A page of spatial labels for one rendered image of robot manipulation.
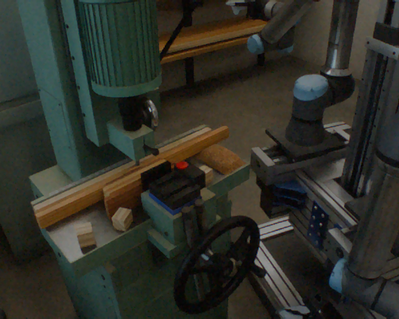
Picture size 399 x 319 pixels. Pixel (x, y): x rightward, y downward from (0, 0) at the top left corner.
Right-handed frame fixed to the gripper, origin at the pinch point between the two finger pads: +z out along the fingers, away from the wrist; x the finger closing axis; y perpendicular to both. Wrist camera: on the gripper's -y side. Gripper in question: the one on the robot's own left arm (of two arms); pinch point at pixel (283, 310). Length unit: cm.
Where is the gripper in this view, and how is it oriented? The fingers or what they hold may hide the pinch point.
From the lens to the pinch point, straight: 105.2
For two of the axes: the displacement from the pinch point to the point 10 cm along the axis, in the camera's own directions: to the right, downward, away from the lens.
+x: 7.6, -3.8, 5.3
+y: 3.5, 9.2, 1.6
